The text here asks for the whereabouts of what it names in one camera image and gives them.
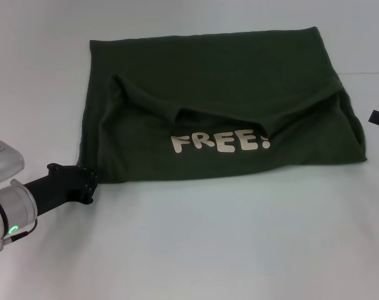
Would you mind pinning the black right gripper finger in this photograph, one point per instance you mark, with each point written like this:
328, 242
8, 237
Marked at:
378, 117

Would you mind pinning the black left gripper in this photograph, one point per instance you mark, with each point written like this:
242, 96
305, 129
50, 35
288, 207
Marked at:
64, 187

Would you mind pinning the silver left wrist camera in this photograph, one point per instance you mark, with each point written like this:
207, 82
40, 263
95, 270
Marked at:
5, 159

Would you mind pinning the dark green shirt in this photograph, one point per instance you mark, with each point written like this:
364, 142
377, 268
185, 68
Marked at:
224, 93

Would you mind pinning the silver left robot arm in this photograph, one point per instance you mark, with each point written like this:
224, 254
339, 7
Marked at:
11, 212

